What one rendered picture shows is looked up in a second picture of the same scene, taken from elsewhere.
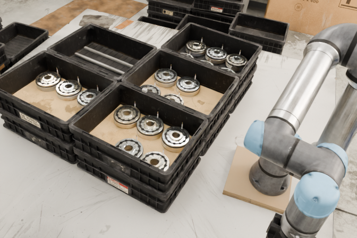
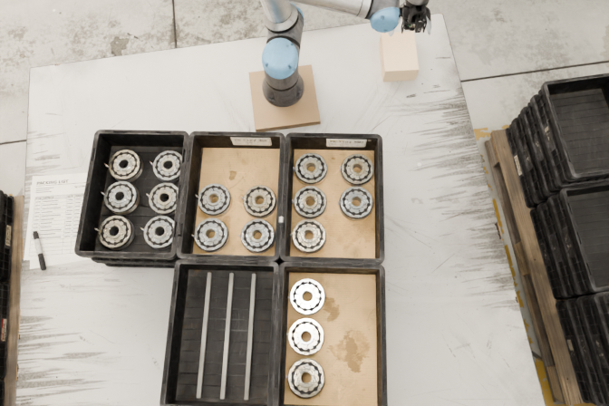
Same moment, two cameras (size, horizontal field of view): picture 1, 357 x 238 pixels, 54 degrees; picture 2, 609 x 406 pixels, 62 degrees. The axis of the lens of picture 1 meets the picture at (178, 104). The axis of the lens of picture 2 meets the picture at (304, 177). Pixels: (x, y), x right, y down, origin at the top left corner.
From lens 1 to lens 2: 133 cm
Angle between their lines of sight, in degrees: 57
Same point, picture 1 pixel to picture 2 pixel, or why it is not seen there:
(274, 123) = (379, 1)
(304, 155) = not seen: outside the picture
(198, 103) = (236, 177)
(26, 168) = (408, 323)
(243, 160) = (273, 116)
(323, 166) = not seen: outside the picture
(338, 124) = not seen: outside the picture
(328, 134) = (284, 4)
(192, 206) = not seen: hidden behind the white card
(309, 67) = not seen: outside the picture
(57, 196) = (416, 265)
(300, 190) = not seen: outside the picture
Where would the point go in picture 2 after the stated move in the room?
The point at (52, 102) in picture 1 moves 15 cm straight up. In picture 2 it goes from (334, 343) to (335, 342)
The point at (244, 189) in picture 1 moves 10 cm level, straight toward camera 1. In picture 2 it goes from (309, 104) to (337, 101)
